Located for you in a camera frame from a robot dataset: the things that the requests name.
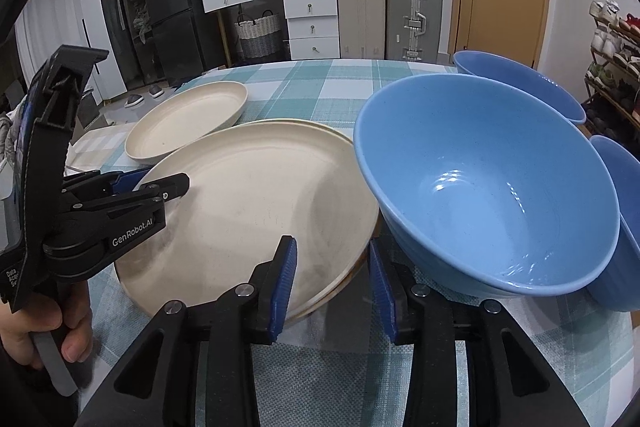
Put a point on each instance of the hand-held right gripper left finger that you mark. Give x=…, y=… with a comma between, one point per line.
x=285, y=287

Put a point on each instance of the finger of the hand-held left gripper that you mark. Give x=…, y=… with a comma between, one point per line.
x=127, y=181
x=170, y=187

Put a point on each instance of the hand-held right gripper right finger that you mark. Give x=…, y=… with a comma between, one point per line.
x=382, y=287

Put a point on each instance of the large cream plate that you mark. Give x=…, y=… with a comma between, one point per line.
x=250, y=207
x=342, y=289

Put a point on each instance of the small cream plate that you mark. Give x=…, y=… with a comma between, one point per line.
x=185, y=117

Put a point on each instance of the blue bowl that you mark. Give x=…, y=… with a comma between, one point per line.
x=475, y=187
x=627, y=257
x=525, y=79

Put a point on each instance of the person's left hand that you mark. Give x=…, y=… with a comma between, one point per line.
x=77, y=342

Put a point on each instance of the grey slipper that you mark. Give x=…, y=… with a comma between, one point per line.
x=134, y=102
x=156, y=92

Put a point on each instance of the dark glass door cabinet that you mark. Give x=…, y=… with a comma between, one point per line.
x=117, y=7

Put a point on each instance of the woven laundry basket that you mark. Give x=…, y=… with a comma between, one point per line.
x=259, y=34

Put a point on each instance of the teal white checked tablecloth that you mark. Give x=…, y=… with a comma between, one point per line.
x=320, y=87

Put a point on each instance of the white dresser with drawers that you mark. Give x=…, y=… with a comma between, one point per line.
x=310, y=7

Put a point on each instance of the beige suitcase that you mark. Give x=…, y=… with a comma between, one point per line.
x=361, y=12

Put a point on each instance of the silver suitcase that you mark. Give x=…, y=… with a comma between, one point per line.
x=415, y=17

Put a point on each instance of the wooden shoe rack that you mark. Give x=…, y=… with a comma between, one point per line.
x=607, y=102

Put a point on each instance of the group of assorted shoes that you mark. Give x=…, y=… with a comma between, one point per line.
x=607, y=42

